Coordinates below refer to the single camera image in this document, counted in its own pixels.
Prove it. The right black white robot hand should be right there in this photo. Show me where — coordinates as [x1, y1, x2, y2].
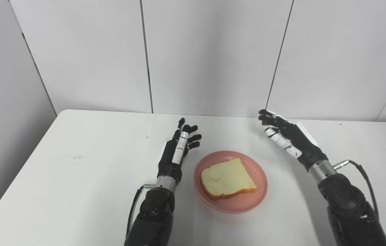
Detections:
[258, 109, 329, 171]

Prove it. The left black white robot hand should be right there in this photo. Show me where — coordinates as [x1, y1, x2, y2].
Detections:
[157, 118, 202, 187]

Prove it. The slice of white bread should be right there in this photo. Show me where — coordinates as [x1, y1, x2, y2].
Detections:
[200, 158, 257, 201]

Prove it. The pink round plate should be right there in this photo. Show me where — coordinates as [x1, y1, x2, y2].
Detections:
[194, 150, 268, 214]

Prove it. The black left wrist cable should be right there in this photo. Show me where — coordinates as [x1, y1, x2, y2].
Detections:
[125, 184, 156, 240]

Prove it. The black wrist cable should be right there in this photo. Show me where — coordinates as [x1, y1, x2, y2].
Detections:
[333, 159, 380, 219]
[125, 184, 156, 240]

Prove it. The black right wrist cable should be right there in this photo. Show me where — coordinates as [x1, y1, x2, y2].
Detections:
[333, 159, 380, 219]

